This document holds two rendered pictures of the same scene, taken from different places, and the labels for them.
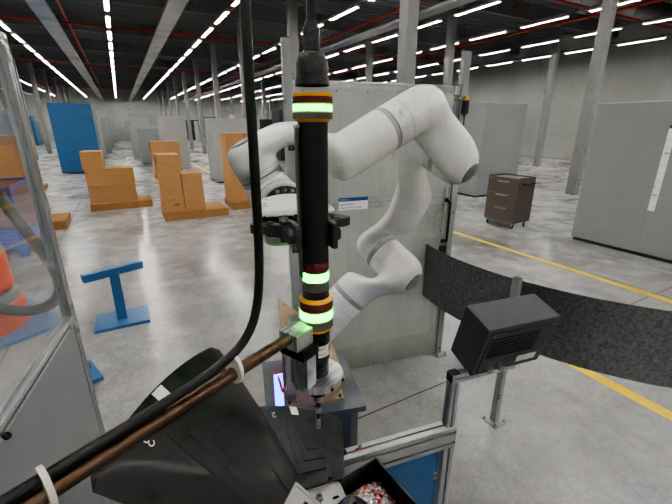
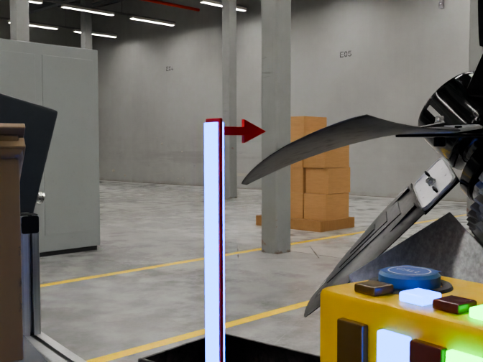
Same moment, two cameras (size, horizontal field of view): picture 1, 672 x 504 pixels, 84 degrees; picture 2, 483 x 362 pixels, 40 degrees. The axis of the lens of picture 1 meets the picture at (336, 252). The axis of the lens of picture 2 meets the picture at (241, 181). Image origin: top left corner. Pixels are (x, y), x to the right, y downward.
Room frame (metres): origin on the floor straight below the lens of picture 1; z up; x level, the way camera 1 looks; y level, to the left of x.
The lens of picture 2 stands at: (0.93, 0.76, 1.16)
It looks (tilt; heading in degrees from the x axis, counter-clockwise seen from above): 3 degrees down; 253
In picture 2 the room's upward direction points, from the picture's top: straight up
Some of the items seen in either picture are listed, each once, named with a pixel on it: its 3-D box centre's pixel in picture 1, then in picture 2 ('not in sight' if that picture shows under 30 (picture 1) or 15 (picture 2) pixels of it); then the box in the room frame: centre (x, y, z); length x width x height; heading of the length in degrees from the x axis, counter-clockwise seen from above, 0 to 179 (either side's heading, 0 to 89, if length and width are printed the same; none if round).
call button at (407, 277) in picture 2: not in sight; (409, 281); (0.70, 0.38, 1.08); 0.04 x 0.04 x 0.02
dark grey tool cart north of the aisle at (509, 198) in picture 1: (509, 200); not in sight; (6.75, -3.15, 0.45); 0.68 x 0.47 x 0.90; 32
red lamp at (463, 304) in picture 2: not in sight; (454, 304); (0.71, 0.44, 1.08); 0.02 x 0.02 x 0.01; 19
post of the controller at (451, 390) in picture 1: (451, 398); (28, 274); (0.95, -0.36, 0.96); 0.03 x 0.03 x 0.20; 19
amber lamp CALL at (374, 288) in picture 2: not in sight; (374, 288); (0.73, 0.39, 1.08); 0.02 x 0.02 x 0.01; 19
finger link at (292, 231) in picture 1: (282, 234); not in sight; (0.44, 0.06, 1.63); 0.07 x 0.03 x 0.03; 19
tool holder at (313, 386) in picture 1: (312, 351); not in sight; (0.43, 0.03, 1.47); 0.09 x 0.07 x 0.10; 144
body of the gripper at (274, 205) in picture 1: (292, 215); not in sight; (0.54, 0.06, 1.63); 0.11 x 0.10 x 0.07; 19
